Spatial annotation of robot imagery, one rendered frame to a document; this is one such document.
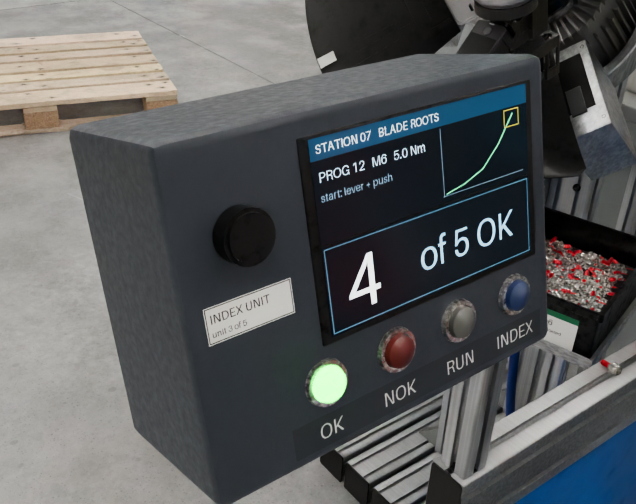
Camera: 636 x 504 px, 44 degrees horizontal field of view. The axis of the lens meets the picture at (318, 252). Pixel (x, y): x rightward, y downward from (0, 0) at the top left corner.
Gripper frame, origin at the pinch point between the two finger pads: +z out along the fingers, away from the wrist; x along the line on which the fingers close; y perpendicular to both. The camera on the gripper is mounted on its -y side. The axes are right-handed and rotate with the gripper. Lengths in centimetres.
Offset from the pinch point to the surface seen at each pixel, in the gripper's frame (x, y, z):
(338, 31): 38.7, 4.9, -3.6
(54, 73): 300, 19, 96
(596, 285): -15.6, -0.3, 14.8
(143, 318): -29, -56, -34
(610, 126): -4.9, 16.0, 3.7
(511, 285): -35, -36, -25
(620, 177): 33, 74, 66
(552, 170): -5.2, 3.8, 3.6
